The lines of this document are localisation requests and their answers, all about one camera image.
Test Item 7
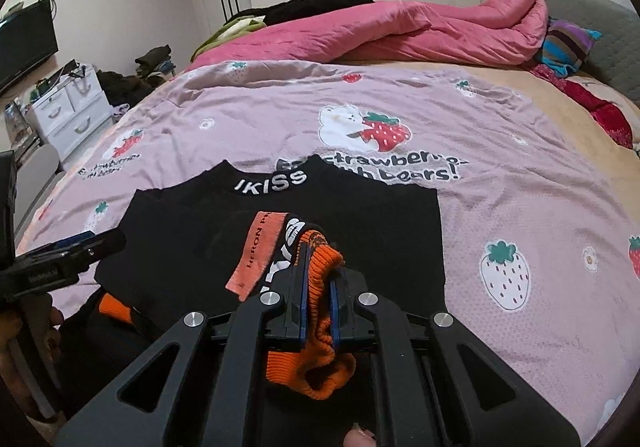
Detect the black orange small sweater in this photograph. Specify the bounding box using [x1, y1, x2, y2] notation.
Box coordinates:
[58, 156, 445, 446]

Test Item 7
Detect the dark clothes pile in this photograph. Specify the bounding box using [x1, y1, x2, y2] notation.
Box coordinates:
[96, 45, 176, 108]

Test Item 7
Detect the person left hand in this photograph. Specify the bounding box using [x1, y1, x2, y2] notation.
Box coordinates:
[1, 293, 62, 423]

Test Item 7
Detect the person right hand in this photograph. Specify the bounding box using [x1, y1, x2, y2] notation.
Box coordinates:
[343, 427, 376, 447]

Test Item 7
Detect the lilac strawberry print blanket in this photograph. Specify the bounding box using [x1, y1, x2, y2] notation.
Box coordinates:
[26, 62, 639, 443]

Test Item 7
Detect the white drawer cabinet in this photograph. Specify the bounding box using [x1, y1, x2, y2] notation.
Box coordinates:
[26, 65, 112, 163]

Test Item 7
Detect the beige bed sheet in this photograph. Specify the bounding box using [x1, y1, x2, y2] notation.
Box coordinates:
[349, 58, 640, 223]

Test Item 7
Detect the green cloth on bed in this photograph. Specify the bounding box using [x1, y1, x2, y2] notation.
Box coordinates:
[190, 16, 267, 63]

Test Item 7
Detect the red patterned cloth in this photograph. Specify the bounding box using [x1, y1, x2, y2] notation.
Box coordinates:
[527, 65, 639, 150]

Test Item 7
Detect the black garment on bed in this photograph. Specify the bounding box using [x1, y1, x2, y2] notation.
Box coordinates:
[229, 0, 373, 26]

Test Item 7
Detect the striped colourful pillow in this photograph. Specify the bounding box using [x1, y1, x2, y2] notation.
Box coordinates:
[536, 17, 602, 79]

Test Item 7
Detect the grey padded headboard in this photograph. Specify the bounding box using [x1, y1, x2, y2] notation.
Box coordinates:
[505, 0, 640, 104]

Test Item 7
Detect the pink quilt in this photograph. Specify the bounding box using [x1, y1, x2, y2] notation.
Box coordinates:
[189, 0, 548, 70]

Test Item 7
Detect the black wall television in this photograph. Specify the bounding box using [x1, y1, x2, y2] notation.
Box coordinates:
[0, 0, 58, 93]

